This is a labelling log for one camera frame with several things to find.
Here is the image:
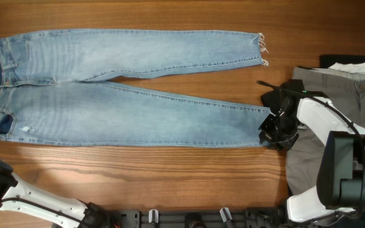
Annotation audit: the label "black garment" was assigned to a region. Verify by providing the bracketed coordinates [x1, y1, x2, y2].
[260, 54, 365, 113]

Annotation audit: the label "light blue denim jeans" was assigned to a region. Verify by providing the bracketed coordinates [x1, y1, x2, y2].
[0, 29, 270, 148]

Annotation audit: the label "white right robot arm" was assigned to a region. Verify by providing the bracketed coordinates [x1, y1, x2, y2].
[259, 89, 365, 227]

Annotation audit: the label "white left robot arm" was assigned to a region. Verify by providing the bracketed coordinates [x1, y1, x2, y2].
[0, 160, 121, 228]

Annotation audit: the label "grey trousers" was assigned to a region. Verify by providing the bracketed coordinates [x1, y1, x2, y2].
[286, 67, 365, 195]

